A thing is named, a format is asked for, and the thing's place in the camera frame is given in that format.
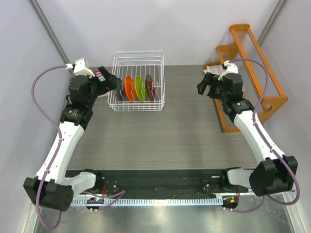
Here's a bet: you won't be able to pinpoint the orange plate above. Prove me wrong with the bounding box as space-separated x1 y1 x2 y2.
124 76 136 101

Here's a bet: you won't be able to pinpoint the lime green plate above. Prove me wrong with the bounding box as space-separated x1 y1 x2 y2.
134 76 146 101

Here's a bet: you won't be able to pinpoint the red floral plate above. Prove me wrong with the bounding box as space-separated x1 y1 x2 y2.
145 74 156 101

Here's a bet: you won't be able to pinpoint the dark teal plate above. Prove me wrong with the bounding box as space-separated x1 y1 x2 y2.
116 87 125 101

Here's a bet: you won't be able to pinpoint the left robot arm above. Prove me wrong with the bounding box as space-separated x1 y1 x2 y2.
23 66 119 212

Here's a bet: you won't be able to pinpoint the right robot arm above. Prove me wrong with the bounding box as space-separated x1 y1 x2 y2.
197 72 298 197

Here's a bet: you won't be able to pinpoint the orange wooden shelf rack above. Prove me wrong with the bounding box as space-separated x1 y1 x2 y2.
205 24 288 124

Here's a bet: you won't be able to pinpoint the purple children's book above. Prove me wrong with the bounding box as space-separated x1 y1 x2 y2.
93 70 105 82

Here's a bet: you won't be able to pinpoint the plastic packets on shelf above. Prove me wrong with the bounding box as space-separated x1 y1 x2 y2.
204 63 224 75

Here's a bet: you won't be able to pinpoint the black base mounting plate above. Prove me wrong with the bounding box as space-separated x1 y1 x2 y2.
65 169 253 196

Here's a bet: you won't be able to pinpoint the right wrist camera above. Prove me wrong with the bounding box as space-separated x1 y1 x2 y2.
218 60 238 81

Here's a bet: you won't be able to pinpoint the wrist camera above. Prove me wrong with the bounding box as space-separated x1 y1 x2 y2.
218 60 238 81
65 58 95 78

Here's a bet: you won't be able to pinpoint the white wire dish rack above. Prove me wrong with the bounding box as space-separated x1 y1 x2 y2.
107 50 165 112

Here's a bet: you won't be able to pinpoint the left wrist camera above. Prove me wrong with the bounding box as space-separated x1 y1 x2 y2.
65 58 95 78

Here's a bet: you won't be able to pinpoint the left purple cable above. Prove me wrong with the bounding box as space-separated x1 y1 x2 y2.
32 65 73 230

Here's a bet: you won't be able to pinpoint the slotted cable duct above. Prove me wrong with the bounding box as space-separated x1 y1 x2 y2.
70 196 223 207

